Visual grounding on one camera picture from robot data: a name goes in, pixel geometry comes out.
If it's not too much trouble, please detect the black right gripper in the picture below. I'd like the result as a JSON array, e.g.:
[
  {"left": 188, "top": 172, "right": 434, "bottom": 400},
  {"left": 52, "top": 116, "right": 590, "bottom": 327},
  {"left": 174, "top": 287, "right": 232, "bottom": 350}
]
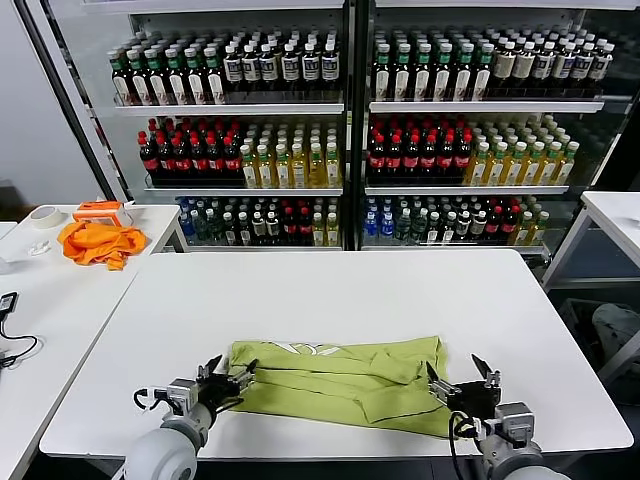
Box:
[{"left": 425, "top": 353, "right": 503, "bottom": 419}]

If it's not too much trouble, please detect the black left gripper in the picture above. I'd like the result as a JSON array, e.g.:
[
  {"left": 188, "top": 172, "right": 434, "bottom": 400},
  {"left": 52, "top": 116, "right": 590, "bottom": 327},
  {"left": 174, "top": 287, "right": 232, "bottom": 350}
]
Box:
[{"left": 196, "top": 354, "right": 260, "bottom": 414}]

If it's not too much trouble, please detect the light green t-shirt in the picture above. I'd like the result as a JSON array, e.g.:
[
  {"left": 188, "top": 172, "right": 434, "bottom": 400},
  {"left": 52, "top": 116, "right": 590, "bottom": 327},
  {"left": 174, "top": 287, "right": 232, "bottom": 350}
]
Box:
[{"left": 227, "top": 335, "right": 464, "bottom": 441}]

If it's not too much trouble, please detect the green tinted water bottle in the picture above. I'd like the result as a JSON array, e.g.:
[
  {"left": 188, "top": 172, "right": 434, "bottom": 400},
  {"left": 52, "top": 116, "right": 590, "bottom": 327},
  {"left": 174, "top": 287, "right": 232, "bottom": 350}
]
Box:
[
  {"left": 207, "top": 209, "right": 224, "bottom": 246},
  {"left": 193, "top": 209, "right": 210, "bottom": 246},
  {"left": 396, "top": 208, "right": 414, "bottom": 246},
  {"left": 412, "top": 208, "right": 429, "bottom": 246}
]

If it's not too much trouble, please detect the grey metal bar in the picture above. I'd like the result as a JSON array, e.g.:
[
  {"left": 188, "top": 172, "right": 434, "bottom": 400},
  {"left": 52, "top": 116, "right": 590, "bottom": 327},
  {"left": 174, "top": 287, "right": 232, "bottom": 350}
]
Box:
[{"left": 597, "top": 343, "right": 640, "bottom": 386}]

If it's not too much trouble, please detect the grey crumpled bag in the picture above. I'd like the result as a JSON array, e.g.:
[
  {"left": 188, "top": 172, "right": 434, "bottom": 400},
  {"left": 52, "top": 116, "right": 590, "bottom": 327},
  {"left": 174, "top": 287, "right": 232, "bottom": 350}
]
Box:
[{"left": 592, "top": 303, "right": 640, "bottom": 362}]

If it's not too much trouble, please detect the red cap cola bottle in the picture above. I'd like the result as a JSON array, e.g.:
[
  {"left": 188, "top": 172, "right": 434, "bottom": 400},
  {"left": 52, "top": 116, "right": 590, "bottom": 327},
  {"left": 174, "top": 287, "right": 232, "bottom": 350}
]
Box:
[
  {"left": 298, "top": 205, "right": 315, "bottom": 246},
  {"left": 502, "top": 205, "right": 521, "bottom": 246},
  {"left": 191, "top": 134, "right": 210, "bottom": 184},
  {"left": 403, "top": 133, "right": 424, "bottom": 184},
  {"left": 173, "top": 133, "right": 194, "bottom": 184},
  {"left": 438, "top": 132, "right": 459, "bottom": 184},
  {"left": 368, "top": 132, "right": 389, "bottom": 184},
  {"left": 156, "top": 132, "right": 176, "bottom": 184},
  {"left": 420, "top": 133, "right": 441, "bottom": 184},
  {"left": 485, "top": 205, "right": 505, "bottom": 246},
  {"left": 207, "top": 135, "right": 226, "bottom": 184},
  {"left": 223, "top": 135, "right": 244, "bottom": 184},
  {"left": 282, "top": 205, "right": 300, "bottom": 246},
  {"left": 139, "top": 130, "right": 160, "bottom": 184},
  {"left": 385, "top": 133, "right": 406, "bottom": 184},
  {"left": 454, "top": 131, "right": 474, "bottom": 184}
]

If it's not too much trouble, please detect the crumpled orange cloth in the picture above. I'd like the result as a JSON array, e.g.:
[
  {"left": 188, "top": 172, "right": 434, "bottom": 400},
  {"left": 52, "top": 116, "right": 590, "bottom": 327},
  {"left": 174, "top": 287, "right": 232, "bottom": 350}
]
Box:
[{"left": 57, "top": 221, "right": 150, "bottom": 272}]

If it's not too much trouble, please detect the orange and white box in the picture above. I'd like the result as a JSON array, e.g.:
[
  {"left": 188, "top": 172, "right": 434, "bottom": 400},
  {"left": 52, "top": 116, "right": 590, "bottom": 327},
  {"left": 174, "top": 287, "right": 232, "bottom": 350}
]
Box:
[{"left": 73, "top": 199, "right": 136, "bottom": 229}]

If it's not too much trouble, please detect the white tape roll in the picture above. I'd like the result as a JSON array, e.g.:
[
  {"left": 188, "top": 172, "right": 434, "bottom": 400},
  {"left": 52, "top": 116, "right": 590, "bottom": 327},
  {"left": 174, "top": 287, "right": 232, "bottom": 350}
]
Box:
[{"left": 28, "top": 205, "right": 65, "bottom": 230}]

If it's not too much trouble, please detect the glass beverage display cabinet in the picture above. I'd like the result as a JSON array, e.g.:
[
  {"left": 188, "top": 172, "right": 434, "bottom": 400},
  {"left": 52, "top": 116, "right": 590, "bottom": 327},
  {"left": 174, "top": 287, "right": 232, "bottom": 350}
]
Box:
[
  {"left": 357, "top": 0, "right": 640, "bottom": 257},
  {"left": 49, "top": 0, "right": 359, "bottom": 252}
]

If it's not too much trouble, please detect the green cap dark drink bottle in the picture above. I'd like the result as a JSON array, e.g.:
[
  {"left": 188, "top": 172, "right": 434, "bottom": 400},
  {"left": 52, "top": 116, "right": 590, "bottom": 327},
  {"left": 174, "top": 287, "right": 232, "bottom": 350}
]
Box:
[
  {"left": 145, "top": 47, "right": 171, "bottom": 106},
  {"left": 414, "top": 42, "right": 435, "bottom": 103},
  {"left": 127, "top": 48, "right": 154, "bottom": 106},
  {"left": 183, "top": 46, "right": 207, "bottom": 105},
  {"left": 453, "top": 42, "right": 475, "bottom": 103},
  {"left": 374, "top": 42, "right": 394, "bottom": 103},
  {"left": 110, "top": 48, "right": 137, "bottom": 106},
  {"left": 394, "top": 42, "right": 415, "bottom": 103},
  {"left": 434, "top": 42, "right": 455, "bottom": 103},
  {"left": 164, "top": 47, "right": 189, "bottom": 106},
  {"left": 473, "top": 42, "right": 494, "bottom": 103},
  {"left": 203, "top": 45, "right": 227, "bottom": 105}
]

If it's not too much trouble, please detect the white cap blue label bottle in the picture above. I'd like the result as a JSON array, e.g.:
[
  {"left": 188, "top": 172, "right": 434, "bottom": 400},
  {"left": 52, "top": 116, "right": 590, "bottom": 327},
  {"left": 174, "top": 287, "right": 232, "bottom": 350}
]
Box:
[
  {"left": 532, "top": 41, "right": 557, "bottom": 84},
  {"left": 320, "top": 41, "right": 341, "bottom": 94},
  {"left": 589, "top": 43, "right": 615, "bottom": 84},
  {"left": 552, "top": 42, "right": 577, "bottom": 84},
  {"left": 224, "top": 43, "right": 244, "bottom": 94},
  {"left": 281, "top": 42, "right": 301, "bottom": 94},
  {"left": 242, "top": 43, "right": 263, "bottom": 94},
  {"left": 572, "top": 42, "right": 596, "bottom": 84},
  {"left": 260, "top": 43, "right": 281, "bottom": 94},
  {"left": 301, "top": 42, "right": 321, "bottom": 94}
]

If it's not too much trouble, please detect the white cap beige label bottle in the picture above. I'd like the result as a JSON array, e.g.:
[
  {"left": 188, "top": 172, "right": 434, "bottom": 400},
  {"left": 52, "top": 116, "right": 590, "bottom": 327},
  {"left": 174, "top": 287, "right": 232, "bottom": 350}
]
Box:
[
  {"left": 493, "top": 41, "right": 517, "bottom": 84},
  {"left": 513, "top": 41, "right": 537, "bottom": 84}
]

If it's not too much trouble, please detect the black framed glass cabinet door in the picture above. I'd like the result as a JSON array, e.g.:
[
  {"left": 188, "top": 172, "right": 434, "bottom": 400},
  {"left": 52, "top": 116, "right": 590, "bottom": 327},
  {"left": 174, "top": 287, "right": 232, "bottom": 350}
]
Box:
[
  {"left": 14, "top": 0, "right": 134, "bottom": 204},
  {"left": 567, "top": 0, "right": 640, "bottom": 201}
]

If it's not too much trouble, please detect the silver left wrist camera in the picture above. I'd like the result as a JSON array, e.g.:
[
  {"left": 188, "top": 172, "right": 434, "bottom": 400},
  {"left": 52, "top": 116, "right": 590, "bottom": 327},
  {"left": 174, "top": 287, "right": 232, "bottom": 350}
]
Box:
[{"left": 167, "top": 379, "right": 201, "bottom": 416}]

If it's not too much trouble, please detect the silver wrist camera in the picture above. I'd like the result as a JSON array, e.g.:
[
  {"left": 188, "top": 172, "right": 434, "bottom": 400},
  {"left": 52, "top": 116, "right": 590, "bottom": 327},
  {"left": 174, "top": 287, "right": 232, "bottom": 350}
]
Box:
[
  {"left": 167, "top": 379, "right": 201, "bottom": 416},
  {"left": 492, "top": 402, "right": 535, "bottom": 441}
]

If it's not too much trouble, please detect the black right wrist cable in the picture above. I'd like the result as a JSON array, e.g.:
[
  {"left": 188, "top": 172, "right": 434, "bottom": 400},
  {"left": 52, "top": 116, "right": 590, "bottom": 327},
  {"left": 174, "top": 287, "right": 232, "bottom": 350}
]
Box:
[{"left": 447, "top": 410, "right": 484, "bottom": 480}]

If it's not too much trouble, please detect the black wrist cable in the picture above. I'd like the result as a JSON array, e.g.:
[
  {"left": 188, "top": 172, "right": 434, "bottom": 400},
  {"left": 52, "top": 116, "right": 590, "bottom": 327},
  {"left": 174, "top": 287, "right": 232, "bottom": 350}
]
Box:
[
  {"left": 132, "top": 387, "right": 171, "bottom": 412},
  {"left": 447, "top": 410, "right": 484, "bottom": 480}
]

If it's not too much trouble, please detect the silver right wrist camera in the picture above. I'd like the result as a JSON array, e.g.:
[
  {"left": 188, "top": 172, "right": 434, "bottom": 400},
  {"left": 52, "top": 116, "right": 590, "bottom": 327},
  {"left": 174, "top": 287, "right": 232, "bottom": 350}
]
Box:
[{"left": 492, "top": 402, "right": 535, "bottom": 441}]

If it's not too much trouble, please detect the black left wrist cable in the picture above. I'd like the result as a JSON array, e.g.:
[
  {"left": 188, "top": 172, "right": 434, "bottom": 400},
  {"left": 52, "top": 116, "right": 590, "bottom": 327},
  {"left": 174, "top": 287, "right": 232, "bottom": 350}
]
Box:
[{"left": 132, "top": 387, "right": 171, "bottom": 412}]

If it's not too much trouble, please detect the white metal frame table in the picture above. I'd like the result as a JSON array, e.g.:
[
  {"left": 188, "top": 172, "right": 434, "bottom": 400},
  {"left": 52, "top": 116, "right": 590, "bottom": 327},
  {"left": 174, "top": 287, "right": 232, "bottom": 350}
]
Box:
[
  {"left": 0, "top": 202, "right": 190, "bottom": 274},
  {"left": 542, "top": 191, "right": 640, "bottom": 291}
]

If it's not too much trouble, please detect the thin black table cable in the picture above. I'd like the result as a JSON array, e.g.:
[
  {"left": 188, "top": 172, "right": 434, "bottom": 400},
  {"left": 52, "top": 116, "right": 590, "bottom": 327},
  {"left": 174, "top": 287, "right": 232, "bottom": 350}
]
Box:
[{"left": 0, "top": 312, "right": 40, "bottom": 371}]

